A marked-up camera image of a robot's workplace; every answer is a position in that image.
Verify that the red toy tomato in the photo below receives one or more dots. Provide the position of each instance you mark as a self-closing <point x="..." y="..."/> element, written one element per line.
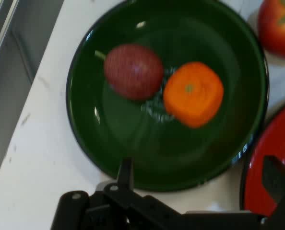
<point x="276" y="31"/>

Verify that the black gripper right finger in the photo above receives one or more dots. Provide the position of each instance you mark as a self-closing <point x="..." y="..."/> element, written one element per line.
<point x="279" y="182"/>

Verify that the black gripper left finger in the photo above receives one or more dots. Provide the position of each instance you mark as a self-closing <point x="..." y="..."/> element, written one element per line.
<point x="124" y="191"/>

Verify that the orange toy mandarin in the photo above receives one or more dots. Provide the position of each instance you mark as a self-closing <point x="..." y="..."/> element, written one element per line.
<point x="195" y="95"/>

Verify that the dark green round plate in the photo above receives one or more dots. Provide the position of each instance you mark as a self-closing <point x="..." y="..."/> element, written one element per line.
<point x="181" y="155"/>

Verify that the red round plate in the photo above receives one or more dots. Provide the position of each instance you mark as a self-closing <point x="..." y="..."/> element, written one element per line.
<point x="252" y="187"/>

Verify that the dark red round fruit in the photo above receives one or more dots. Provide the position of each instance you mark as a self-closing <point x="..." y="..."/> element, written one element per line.
<point x="133" y="72"/>

